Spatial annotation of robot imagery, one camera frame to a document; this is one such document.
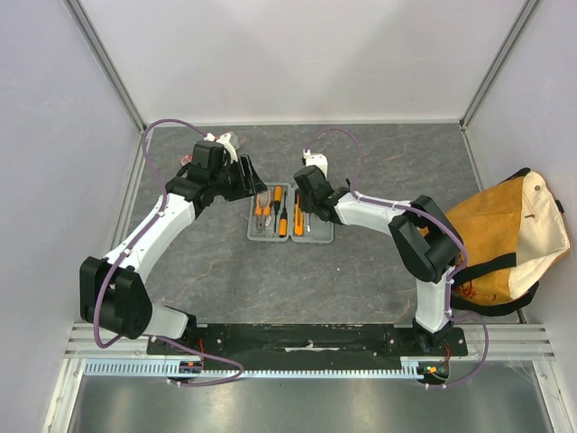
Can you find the orange handled small screwdriver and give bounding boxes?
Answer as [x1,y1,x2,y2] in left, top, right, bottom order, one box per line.
[273,185,283,231]

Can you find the grey slotted cable duct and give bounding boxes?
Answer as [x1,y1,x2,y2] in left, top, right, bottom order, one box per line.
[84,358,424,379]

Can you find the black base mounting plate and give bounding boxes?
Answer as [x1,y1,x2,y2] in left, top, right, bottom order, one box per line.
[146,322,468,372]

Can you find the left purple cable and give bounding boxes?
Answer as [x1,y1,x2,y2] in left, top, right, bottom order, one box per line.
[93,118,245,388]

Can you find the orange red cardboard box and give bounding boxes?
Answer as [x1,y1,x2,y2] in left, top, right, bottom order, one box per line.
[180,132,240,166]

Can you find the orange pliers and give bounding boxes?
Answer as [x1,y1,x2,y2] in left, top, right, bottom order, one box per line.
[253,189,272,238]

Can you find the aluminium frame rail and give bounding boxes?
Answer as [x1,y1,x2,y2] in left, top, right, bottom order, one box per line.
[65,321,556,361]

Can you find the grey plastic tool case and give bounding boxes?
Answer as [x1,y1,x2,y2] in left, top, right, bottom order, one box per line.
[247,183,334,244]

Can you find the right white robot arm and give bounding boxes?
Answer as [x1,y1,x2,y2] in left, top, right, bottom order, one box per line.
[298,181,463,355]

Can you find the purple cable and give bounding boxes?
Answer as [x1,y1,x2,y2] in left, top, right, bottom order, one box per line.
[302,127,490,390]
[93,118,245,388]

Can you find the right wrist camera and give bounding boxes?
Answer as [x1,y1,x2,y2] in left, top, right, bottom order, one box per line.
[293,150,328,194]

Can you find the orange handled large screwdriver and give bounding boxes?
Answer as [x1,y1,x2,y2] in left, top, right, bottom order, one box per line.
[278,191,288,238]

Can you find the orange utility knife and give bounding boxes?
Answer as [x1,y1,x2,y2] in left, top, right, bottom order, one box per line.
[294,192,304,236]

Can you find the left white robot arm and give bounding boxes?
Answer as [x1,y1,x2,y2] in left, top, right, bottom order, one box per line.
[79,154,267,355]

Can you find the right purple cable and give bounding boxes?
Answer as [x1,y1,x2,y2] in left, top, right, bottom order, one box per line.
[302,127,490,390]

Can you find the tan canvas tool bag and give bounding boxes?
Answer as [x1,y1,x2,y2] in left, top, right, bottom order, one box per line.
[447,168,571,317]

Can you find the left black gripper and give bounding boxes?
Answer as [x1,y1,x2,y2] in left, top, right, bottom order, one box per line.
[210,154,267,202]

